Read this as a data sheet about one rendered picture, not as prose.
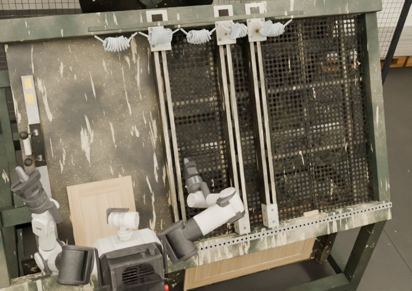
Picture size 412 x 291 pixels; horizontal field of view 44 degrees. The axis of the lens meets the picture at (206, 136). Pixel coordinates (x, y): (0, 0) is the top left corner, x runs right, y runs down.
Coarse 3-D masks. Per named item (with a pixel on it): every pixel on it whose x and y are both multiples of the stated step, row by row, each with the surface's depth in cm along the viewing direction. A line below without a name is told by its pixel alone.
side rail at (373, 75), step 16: (368, 16) 288; (368, 32) 289; (368, 48) 289; (368, 64) 291; (368, 80) 293; (368, 96) 295; (368, 112) 297; (368, 128) 299; (384, 128) 297; (384, 144) 298; (384, 160) 299; (384, 176) 300; (384, 192) 301
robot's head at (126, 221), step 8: (112, 216) 204; (120, 216) 202; (128, 216) 202; (136, 216) 203; (112, 224) 203; (120, 224) 203; (128, 224) 201; (136, 224) 203; (120, 232) 204; (128, 232) 204
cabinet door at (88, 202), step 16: (128, 176) 252; (80, 192) 245; (96, 192) 247; (112, 192) 250; (128, 192) 252; (80, 208) 245; (96, 208) 248; (80, 224) 246; (96, 224) 249; (80, 240) 246
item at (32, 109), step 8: (32, 80) 232; (24, 88) 231; (32, 88) 232; (32, 104) 232; (32, 112) 233; (32, 120) 233; (40, 168) 236; (48, 184) 237; (48, 192) 238; (56, 232) 240
